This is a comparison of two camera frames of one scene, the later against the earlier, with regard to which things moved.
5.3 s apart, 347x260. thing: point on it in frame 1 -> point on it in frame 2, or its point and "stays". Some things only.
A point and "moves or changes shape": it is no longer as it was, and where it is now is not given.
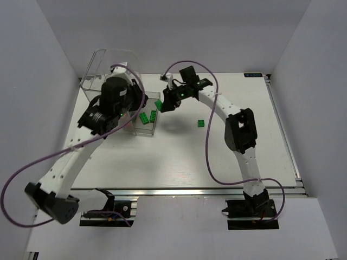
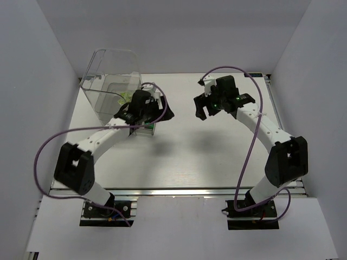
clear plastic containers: [98, 69] stays
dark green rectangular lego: [152, 118] moves or changes shape
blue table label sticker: [253, 75] stays
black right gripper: [171, 97] -> [204, 102]
